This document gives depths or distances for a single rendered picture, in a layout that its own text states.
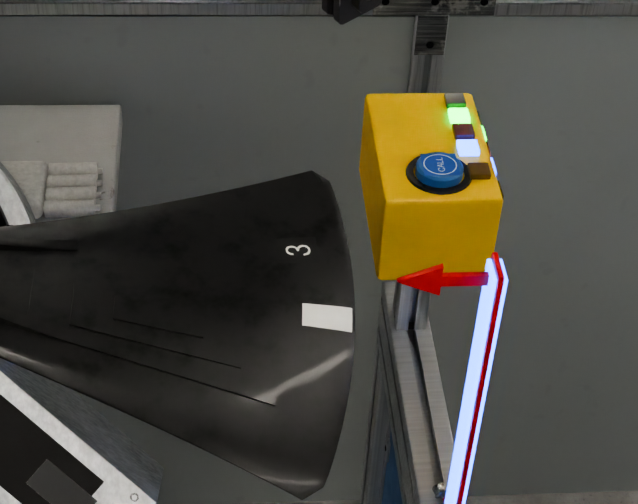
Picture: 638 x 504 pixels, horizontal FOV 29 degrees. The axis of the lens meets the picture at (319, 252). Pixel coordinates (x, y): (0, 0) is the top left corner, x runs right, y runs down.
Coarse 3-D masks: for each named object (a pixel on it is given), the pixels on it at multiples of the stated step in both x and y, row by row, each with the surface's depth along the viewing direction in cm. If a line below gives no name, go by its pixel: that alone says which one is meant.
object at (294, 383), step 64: (256, 192) 84; (320, 192) 84; (0, 256) 78; (64, 256) 78; (128, 256) 79; (192, 256) 80; (256, 256) 80; (320, 256) 81; (0, 320) 74; (64, 320) 74; (128, 320) 75; (192, 320) 76; (256, 320) 77; (64, 384) 72; (128, 384) 73; (192, 384) 74; (256, 384) 75; (320, 384) 76; (256, 448) 73; (320, 448) 74
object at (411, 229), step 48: (384, 96) 114; (432, 96) 114; (384, 144) 108; (432, 144) 108; (480, 144) 109; (384, 192) 103; (432, 192) 103; (480, 192) 104; (384, 240) 105; (432, 240) 105; (480, 240) 106
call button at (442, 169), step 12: (432, 156) 105; (444, 156) 105; (420, 168) 104; (432, 168) 104; (444, 168) 104; (456, 168) 104; (420, 180) 104; (432, 180) 103; (444, 180) 103; (456, 180) 104
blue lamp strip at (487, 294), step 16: (480, 304) 82; (480, 320) 82; (480, 336) 82; (480, 352) 82; (480, 368) 83; (464, 400) 87; (464, 416) 87; (464, 432) 88; (464, 448) 88; (448, 480) 94; (448, 496) 94
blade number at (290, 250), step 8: (280, 240) 81; (288, 240) 81; (296, 240) 81; (304, 240) 81; (312, 240) 81; (280, 248) 81; (288, 248) 81; (296, 248) 81; (304, 248) 81; (312, 248) 81; (280, 256) 80; (288, 256) 80; (296, 256) 80; (304, 256) 81; (312, 256) 81
